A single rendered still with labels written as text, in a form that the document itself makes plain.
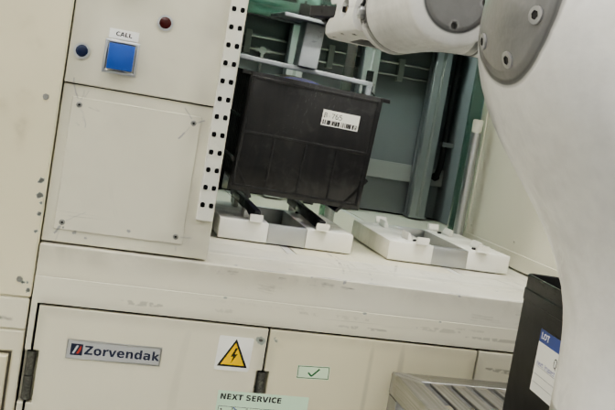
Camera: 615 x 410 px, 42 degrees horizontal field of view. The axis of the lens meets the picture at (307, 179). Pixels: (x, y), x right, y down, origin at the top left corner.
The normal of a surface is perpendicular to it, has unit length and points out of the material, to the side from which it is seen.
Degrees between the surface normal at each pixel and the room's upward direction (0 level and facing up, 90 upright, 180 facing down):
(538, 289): 90
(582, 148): 125
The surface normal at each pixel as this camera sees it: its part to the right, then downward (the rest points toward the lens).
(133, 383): 0.22, 0.11
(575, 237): -0.90, 0.39
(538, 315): -0.98, -0.15
